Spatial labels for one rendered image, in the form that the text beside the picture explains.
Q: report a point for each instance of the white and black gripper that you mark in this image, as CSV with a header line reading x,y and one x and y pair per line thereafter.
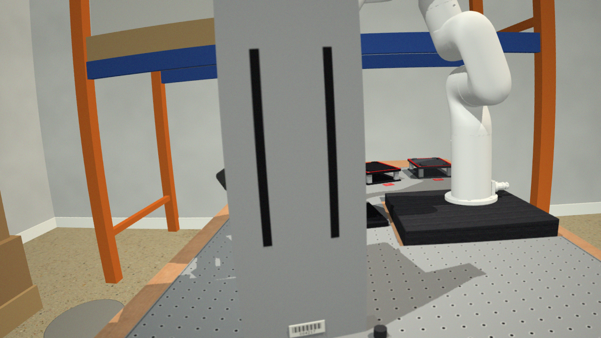
x,y
221,178

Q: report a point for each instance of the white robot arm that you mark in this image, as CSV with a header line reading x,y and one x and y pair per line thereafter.
x,y
483,81

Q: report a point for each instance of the dark grey cylinder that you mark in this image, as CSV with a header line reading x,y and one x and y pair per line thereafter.
x,y
380,331

